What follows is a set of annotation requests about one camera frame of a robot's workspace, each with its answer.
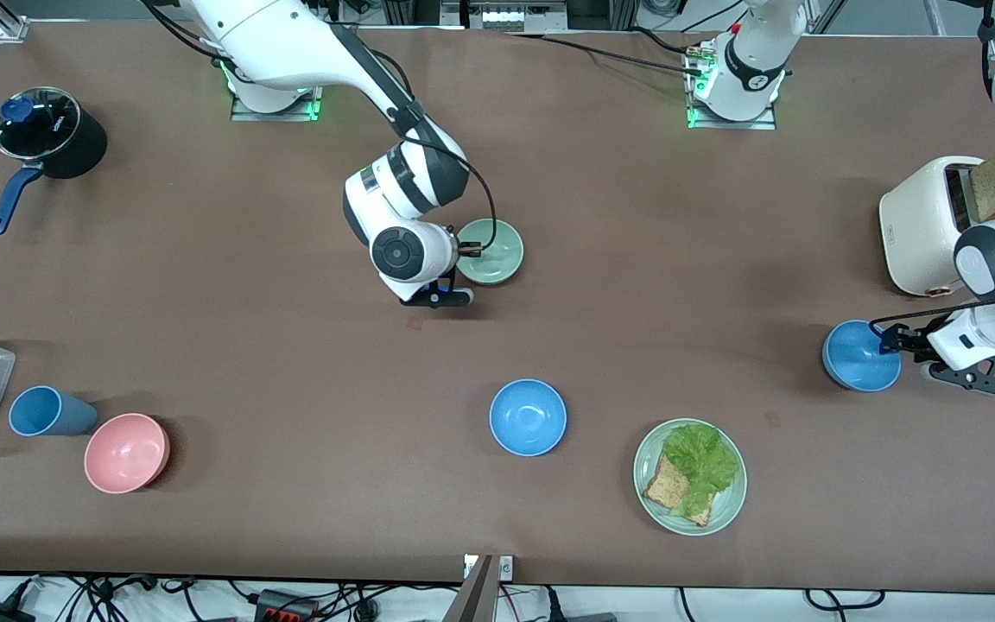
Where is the green bowl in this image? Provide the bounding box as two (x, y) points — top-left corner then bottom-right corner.
(454, 219), (525, 286)

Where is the blue bowl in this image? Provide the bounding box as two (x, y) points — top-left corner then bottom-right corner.
(822, 320), (903, 393)
(489, 378), (568, 457)

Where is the pink bowl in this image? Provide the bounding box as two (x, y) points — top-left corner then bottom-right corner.
(84, 413), (172, 495)

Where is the cream white toaster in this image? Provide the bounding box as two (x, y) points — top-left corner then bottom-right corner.
(878, 155), (995, 299)

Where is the green lettuce leaf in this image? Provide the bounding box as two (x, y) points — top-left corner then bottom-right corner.
(663, 422), (740, 517)

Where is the white power strip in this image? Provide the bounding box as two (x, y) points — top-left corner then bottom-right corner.
(467, 0), (567, 31)

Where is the pale green plate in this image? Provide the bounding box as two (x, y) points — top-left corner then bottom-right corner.
(633, 418), (748, 536)

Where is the brown bread slice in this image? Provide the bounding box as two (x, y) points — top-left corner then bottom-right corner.
(643, 454), (714, 528)

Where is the black orange power strip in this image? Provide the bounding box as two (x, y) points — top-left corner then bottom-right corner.
(254, 589), (321, 622)

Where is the blue cup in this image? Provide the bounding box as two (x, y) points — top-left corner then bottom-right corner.
(9, 385), (99, 437)

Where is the glass lid blue knob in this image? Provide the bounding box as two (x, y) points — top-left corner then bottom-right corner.
(0, 86), (82, 163)

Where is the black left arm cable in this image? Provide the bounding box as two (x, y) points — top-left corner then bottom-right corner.
(869, 283), (995, 342)

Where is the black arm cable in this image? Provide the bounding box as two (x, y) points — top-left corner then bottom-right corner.
(869, 283), (995, 342)
(377, 52), (498, 256)

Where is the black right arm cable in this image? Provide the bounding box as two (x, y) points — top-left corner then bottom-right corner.
(377, 52), (498, 256)

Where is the long black table cable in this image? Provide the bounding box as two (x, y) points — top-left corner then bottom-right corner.
(506, 33), (706, 79)

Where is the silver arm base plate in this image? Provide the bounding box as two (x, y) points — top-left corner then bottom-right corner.
(228, 52), (324, 122)
(685, 39), (780, 131)

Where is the black looped floor cable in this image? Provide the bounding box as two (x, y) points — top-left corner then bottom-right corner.
(804, 589), (887, 612)

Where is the white clamp bracket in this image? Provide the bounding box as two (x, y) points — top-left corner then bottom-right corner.
(463, 555), (516, 581)

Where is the grey camera pole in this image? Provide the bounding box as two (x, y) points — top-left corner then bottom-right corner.
(444, 555), (498, 622)

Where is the black plug with cable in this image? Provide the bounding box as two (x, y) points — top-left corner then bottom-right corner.
(541, 587), (619, 622)

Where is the black pot blue handle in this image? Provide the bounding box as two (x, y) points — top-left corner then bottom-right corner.
(0, 86), (108, 237)

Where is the aluminium frame profile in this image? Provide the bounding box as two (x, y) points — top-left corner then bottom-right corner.
(0, 0), (30, 42)

